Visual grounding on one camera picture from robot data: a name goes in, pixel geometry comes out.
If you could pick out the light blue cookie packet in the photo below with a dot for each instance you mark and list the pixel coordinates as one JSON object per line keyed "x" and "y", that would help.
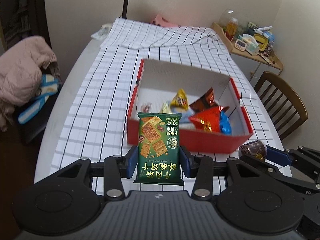
{"x": 185, "y": 114}

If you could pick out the white kitchen timer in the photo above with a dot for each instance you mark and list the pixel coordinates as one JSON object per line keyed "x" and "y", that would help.
{"x": 240, "y": 45}

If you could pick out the red cardboard box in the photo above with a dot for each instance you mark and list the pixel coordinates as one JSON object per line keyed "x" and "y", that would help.
{"x": 186, "y": 89}

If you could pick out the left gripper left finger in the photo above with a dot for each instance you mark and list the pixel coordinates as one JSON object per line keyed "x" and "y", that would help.
{"x": 117, "y": 167}

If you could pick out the yellow container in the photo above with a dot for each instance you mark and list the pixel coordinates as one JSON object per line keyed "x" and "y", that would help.
{"x": 262, "y": 41}

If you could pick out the clear bread snack packet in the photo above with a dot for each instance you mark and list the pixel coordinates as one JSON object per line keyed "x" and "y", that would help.
{"x": 145, "y": 107}

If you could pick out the dark brown candy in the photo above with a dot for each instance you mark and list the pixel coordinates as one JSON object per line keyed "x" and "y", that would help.
{"x": 256, "y": 149}

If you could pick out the blue cookie snack packet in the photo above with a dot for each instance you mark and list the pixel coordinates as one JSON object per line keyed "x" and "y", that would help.
{"x": 224, "y": 124}

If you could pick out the red rice cracker bag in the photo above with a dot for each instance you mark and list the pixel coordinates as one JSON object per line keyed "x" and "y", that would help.
{"x": 208, "y": 120}

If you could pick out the orange drink bottle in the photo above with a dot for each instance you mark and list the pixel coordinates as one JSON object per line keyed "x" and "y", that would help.
{"x": 231, "y": 28}

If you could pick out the checkered white tablecloth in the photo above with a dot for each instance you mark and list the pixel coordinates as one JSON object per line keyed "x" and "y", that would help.
{"x": 95, "y": 126}

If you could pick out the yellow foil snack packet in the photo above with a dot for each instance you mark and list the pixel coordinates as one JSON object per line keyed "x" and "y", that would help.
{"x": 180, "y": 100}

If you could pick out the blue white bag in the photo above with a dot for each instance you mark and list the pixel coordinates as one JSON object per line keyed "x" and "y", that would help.
{"x": 49, "y": 86}

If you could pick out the pink paper item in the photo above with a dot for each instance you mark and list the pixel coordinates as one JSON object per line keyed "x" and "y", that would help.
{"x": 161, "y": 21}

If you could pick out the paper booklet on table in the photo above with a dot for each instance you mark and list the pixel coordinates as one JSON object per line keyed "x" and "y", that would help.
{"x": 103, "y": 32}

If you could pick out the wooden tray side cabinet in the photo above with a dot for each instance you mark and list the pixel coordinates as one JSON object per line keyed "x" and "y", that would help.
{"x": 246, "y": 54}

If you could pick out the pale yellow snack packet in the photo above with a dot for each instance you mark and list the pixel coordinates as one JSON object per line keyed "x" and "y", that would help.
{"x": 166, "y": 108}

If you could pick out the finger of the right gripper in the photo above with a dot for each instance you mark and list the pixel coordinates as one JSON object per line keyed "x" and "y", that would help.
{"x": 305, "y": 160}
{"x": 300, "y": 186}

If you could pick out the dark bookshelf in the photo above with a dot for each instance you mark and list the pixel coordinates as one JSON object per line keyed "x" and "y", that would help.
{"x": 21, "y": 19}

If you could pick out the wooden chair right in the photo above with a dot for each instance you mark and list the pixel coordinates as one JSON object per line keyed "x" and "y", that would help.
{"x": 283, "y": 105}

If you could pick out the tissue box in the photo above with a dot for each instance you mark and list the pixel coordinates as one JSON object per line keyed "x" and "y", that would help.
{"x": 252, "y": 46}

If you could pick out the dark red foil snack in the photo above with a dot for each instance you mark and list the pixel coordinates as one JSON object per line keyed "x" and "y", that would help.
{"x": 205, "y": 102}

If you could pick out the pink puffer jacket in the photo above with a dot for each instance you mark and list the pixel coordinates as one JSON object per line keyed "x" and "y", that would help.
{"x": 22, "y": 67}

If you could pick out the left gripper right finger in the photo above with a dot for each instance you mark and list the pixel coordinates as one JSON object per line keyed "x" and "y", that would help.
{"x": 201, "y": 168}

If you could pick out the green cracker packet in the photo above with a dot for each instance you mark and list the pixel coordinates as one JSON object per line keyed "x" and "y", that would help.
{"x": 158, "y": 149}

